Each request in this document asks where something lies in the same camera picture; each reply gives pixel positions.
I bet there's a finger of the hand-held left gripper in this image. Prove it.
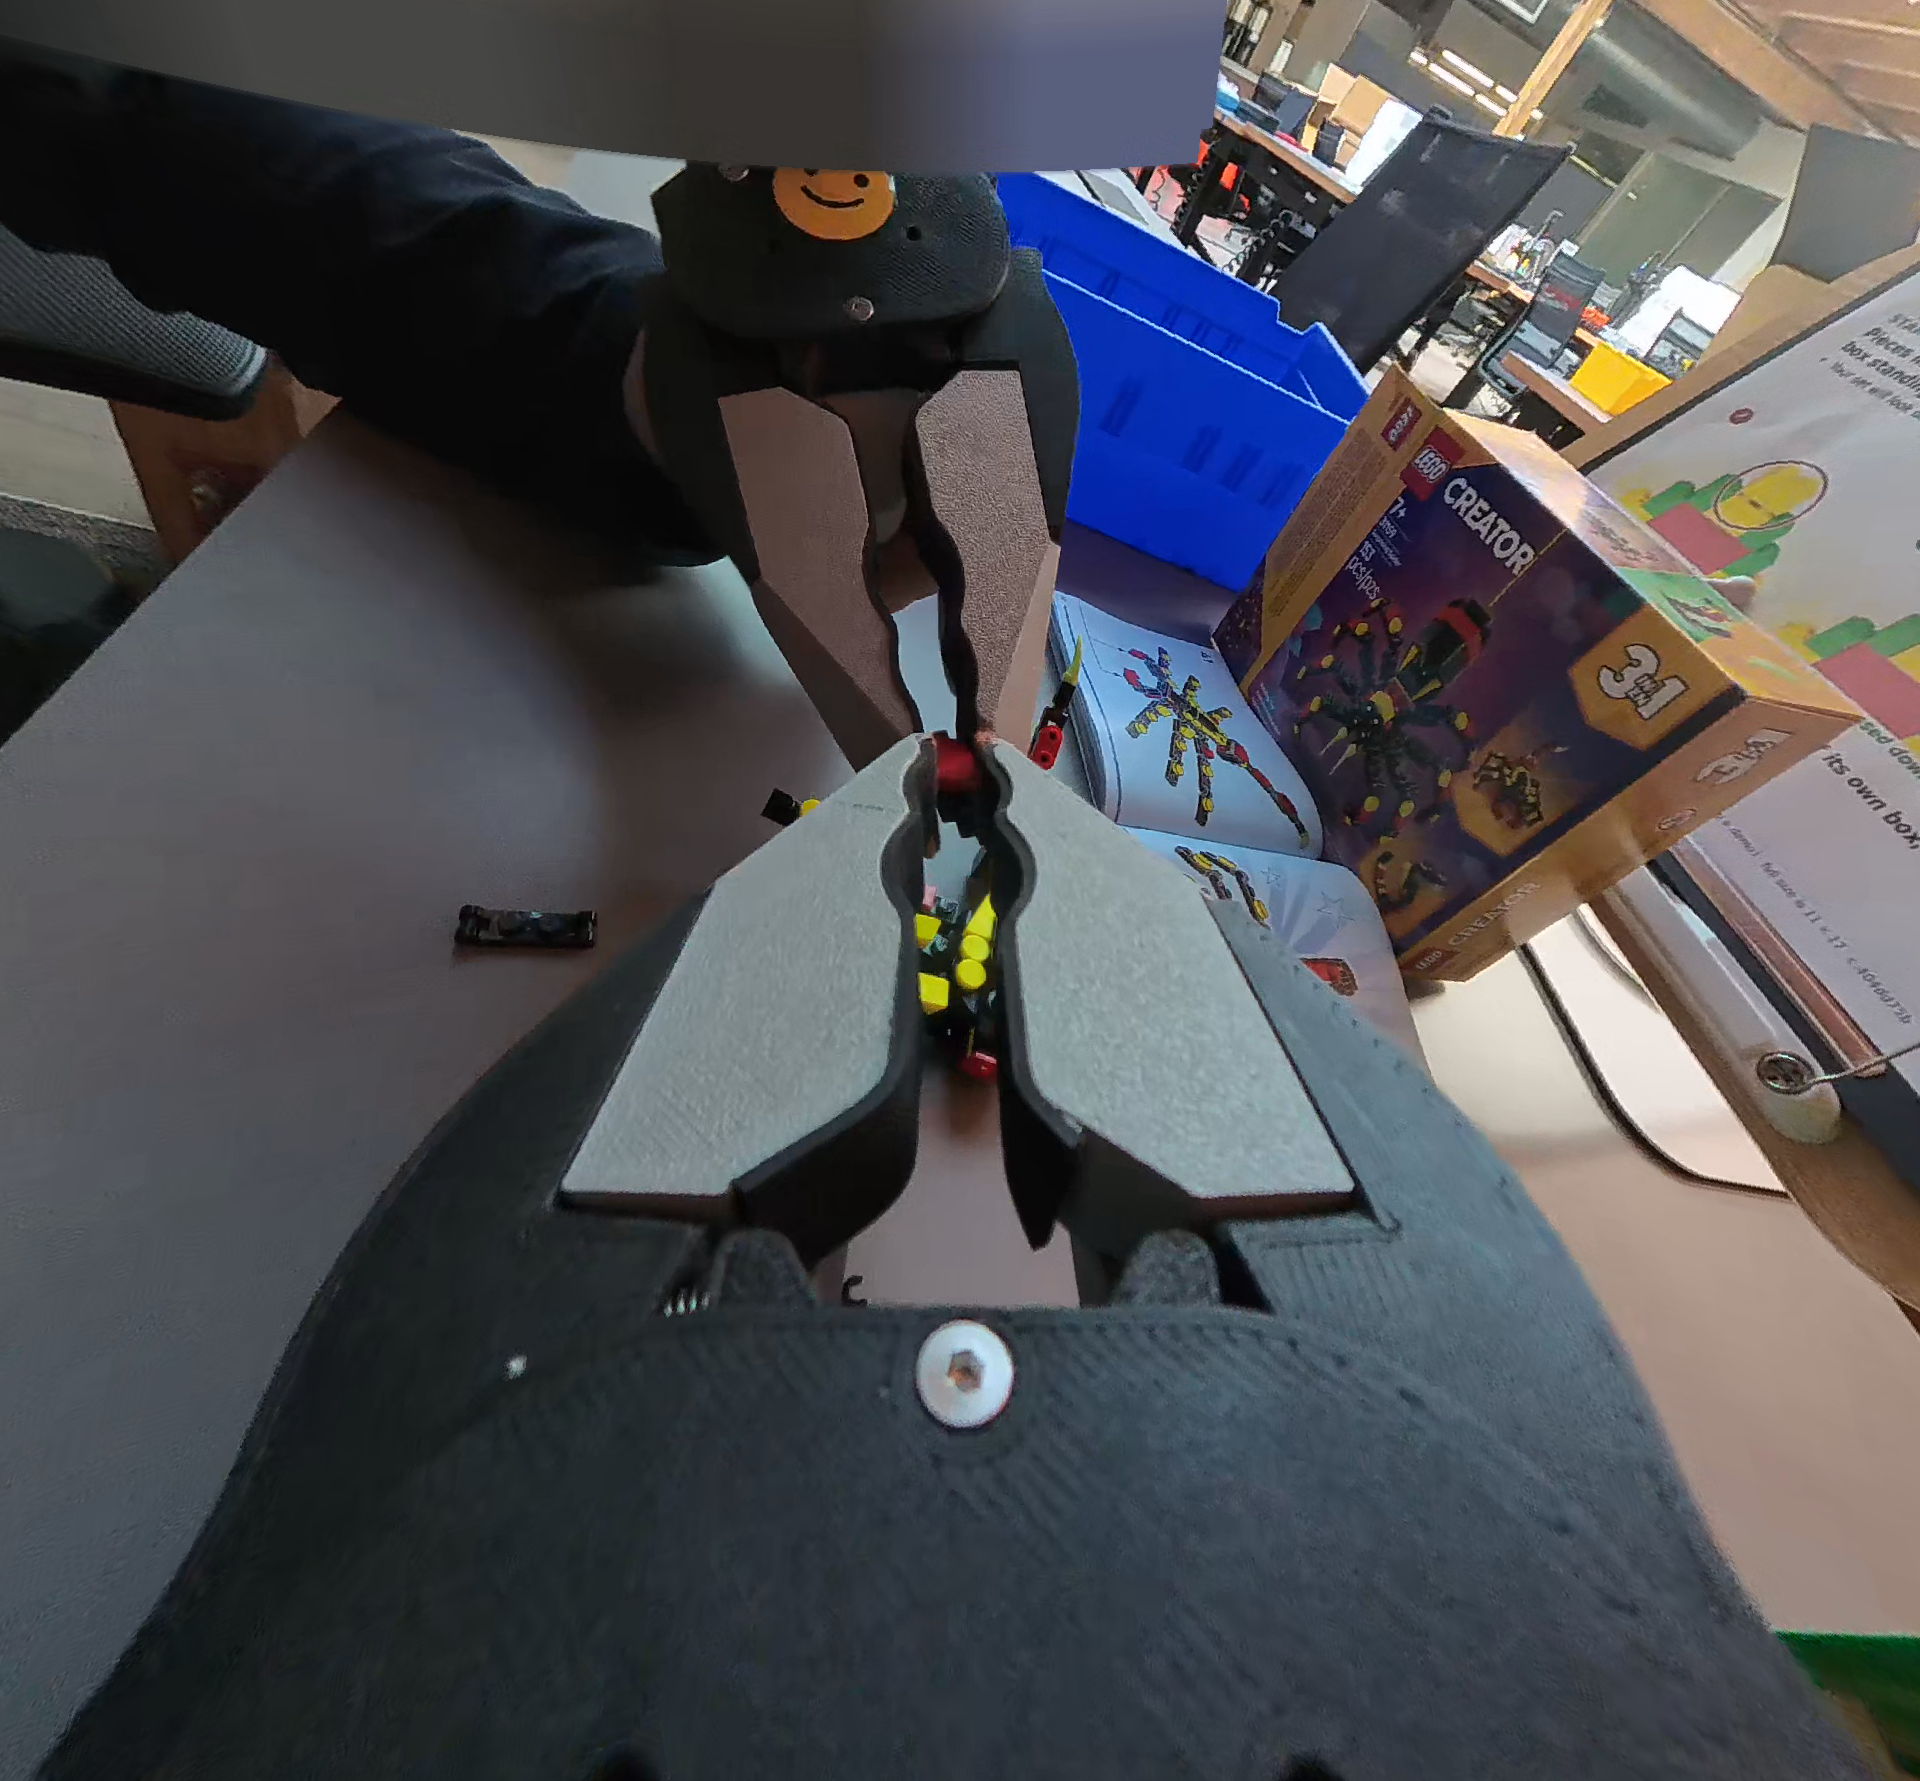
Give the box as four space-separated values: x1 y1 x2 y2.
912 368 1064 752
717 384 927 772

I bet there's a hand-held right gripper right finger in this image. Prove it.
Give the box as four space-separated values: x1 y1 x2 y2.
971 739 1361 1252

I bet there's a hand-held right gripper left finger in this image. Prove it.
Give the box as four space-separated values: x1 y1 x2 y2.
559 735 942 1269

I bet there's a small red lego piece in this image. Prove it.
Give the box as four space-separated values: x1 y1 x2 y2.
931 731 993 853

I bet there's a person's left forearm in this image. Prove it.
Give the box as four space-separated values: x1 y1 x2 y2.
0 37 738 569

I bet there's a black yellow lego scorpion model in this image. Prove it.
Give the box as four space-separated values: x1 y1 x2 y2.
763 637 1085 1080

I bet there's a flat black lego plate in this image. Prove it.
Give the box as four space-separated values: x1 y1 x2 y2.
455 903 599 952

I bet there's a lego instruction booklet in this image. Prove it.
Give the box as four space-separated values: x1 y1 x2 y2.
1049 592 1427 1063

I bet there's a lego set box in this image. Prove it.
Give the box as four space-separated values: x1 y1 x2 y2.
1212 364 1863 986

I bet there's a blue plastic bin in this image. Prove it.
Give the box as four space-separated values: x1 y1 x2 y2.
993 171 1371 595

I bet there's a long workbench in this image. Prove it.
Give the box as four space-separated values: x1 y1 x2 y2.
1179 109 1359 276

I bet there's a white rounded flat pad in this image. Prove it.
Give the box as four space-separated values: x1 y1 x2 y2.
1515 882 1794 1200

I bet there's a black mesh office chair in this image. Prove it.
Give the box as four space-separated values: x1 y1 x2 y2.
1275 113 1577 374

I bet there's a yellow plastic bin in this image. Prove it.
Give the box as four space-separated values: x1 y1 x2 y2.
1567 342 1674 416

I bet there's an instruction sheet on clipboard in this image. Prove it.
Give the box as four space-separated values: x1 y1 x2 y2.
1561 244 1920 1325

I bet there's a person's black chair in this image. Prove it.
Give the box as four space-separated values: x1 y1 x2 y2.
0 221 271 423

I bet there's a green plastic bin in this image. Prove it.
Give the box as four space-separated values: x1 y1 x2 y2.
1777 1630 1920 1781

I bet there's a wire sheet clip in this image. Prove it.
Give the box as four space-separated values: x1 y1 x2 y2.
1754 1039 1920 1145

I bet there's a wooden post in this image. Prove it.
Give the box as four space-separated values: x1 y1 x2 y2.
110 364 339 569

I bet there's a metal air duct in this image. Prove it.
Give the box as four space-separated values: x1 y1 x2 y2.
1290 0 1766 156

